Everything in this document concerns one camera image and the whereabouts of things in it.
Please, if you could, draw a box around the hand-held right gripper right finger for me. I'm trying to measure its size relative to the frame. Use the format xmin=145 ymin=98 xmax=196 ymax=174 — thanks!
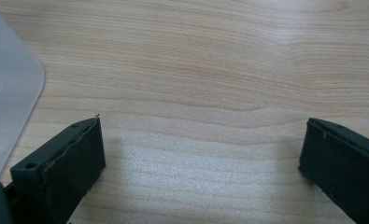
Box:
xmin=298 ymin=117 xmax=369 ymax=224

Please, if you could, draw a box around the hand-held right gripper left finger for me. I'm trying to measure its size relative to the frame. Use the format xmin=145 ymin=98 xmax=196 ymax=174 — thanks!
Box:
xmin=5 ymin=114 xmax=106 ymax=224

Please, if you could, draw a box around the translucent white plastic container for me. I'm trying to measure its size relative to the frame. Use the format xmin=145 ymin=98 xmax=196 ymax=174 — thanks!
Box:
xmin=0 ymin=3 xmax=46 ymax=182

